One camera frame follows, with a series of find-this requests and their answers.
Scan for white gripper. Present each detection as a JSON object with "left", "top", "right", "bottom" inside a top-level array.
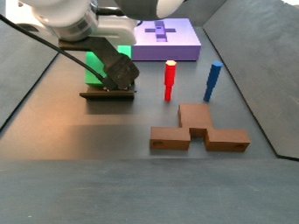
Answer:
[{"left": 15, "top": 15, "right": 138, "bottom": 47}]

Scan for green U-shaped block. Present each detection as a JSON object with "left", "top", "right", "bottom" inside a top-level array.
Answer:
[{"left": 84, "top": 45, "right": 134, "bottom": 88}]

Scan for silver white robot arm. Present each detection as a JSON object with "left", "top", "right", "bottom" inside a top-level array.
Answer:
[{"left": 19, "top": 0, "right": 185, "bottom": 46}]

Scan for purple board with cross slot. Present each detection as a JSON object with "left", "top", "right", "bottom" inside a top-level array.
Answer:
[{"left": 132, "top": 18, "right": 202, "bottom": 61}]

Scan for black fixture stand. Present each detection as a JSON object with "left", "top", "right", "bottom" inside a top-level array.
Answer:
[{"left": 79, "top": 86, "right": 136, "bottom": 100}]

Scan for red peg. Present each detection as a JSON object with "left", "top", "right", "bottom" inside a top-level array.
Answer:
[{"left": 164, "top": 60, "right": 177, "bottom": 101}]

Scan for blue peg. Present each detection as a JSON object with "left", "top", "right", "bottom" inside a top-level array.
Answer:
[{"left": 203, "top": 61, "right": 223, "bottom": 102}]

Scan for brown T-shaped block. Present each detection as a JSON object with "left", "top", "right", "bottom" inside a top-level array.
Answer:
[{"left": 150, "top": 103, "right": 250, "bottom": 152}]

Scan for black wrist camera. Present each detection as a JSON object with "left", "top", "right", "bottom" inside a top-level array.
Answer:
[{"left": 59, "top": 37, "right": 139, "bottom": 90}]

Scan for black cable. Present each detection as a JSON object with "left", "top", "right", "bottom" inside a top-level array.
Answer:
[{"left": 0, "top": 13, "right": 108, "bottom": 86}]

